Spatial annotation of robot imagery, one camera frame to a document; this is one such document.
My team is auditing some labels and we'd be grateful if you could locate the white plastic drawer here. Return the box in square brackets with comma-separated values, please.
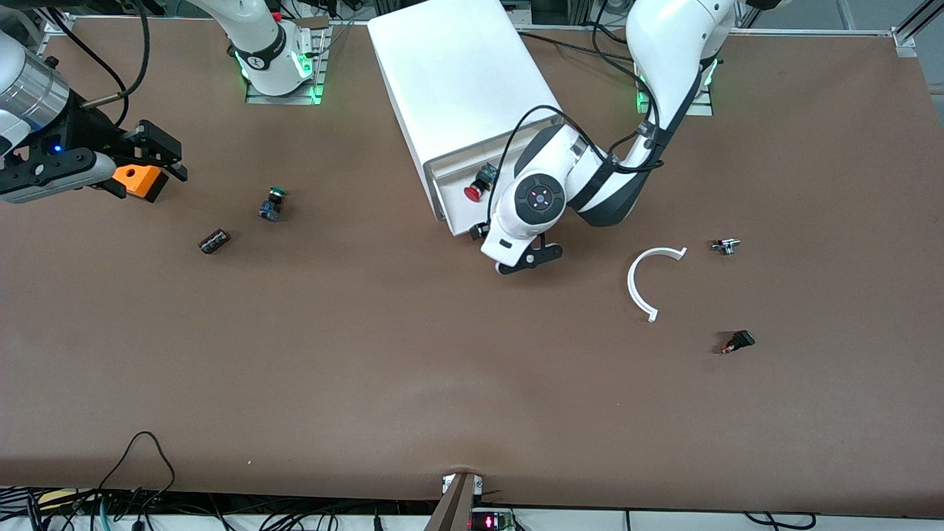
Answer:
[430, 147, 521, 238]
[431, 140, 518, 182]

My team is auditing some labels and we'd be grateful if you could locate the red mushroom push button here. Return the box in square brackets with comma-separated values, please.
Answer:
[462, 163, 499, 204]

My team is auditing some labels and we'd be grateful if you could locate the green push button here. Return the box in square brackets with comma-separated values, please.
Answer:
[257, 187, 289, 223]

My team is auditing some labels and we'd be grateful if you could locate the white drawer cabinet housing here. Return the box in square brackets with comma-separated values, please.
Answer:
[367, 0, 566, 223]

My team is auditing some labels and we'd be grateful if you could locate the orange and black box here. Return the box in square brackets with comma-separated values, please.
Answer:
[111, 164, 170, 204]

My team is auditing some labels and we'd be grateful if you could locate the white curved plastic arc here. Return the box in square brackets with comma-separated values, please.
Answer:
[626, 246, 690, 325]

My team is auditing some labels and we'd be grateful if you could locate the red digit display module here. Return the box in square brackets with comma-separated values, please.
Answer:
[468, 507, 518, 531]

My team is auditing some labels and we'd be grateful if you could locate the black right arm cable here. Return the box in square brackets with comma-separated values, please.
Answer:
[43, 0, 153, 128]

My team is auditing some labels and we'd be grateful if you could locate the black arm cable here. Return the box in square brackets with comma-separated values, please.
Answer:
[43, 0, 153, 128]
[497, 0, 663, 194]

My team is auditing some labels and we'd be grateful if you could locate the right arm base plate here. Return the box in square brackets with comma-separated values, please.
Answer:
[245, 26, 327, 106]

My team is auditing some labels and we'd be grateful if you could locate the black braided cable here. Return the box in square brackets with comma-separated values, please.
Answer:
[515, 29, 635, 63]

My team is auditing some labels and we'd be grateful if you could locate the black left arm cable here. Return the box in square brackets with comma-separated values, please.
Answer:
[497, 0, 663, 194]

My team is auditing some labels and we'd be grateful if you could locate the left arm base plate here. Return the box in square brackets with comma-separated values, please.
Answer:
[636, 70, 715, 117]

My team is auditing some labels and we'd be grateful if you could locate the black looped table cable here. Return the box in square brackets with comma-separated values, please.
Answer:
[96, 431, 178, 510]

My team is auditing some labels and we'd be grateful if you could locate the brown camera mount post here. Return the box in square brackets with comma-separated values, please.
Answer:
[423, 471, 485, 531]

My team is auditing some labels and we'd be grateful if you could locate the tangled floor cable bundle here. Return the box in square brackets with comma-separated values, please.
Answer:
[0, 483, 443, 531]

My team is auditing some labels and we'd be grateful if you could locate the black cable under table edge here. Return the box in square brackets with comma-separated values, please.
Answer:
[740, 511, 818, 531]

